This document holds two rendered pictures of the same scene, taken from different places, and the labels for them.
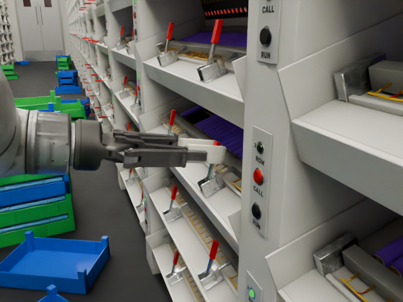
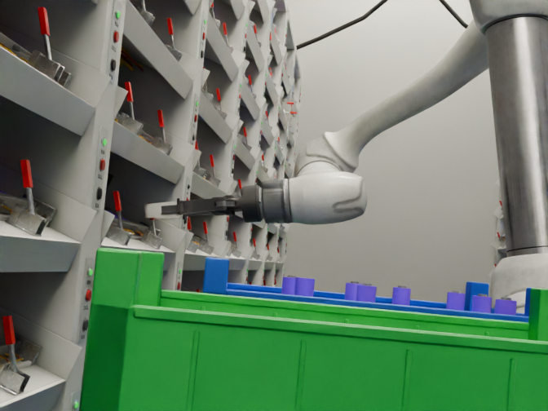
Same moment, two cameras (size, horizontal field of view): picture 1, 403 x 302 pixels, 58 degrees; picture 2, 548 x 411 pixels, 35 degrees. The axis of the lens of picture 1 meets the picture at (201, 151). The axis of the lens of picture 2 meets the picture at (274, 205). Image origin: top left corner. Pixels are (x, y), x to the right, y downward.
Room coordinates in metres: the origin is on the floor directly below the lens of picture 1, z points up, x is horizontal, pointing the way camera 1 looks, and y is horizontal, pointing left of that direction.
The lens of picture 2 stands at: (2.07, 0.95, 0.48)
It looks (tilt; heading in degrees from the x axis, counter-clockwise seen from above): 4 degrees up; 205
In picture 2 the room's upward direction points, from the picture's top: 5 degrees clockwise
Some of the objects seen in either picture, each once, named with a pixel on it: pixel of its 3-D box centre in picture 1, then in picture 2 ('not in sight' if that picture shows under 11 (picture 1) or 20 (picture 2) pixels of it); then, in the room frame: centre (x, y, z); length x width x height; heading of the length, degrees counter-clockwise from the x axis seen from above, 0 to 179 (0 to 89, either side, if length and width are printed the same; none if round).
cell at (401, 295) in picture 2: not in sight; (399, 316); (1.20, 0.70, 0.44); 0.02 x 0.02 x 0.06
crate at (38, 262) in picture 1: (54, 259); not in sight; (1.02, 0.48, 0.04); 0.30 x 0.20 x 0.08; 83
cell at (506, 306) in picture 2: not in sight; (503, 334); (1.29, 0.82, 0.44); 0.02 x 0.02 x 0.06
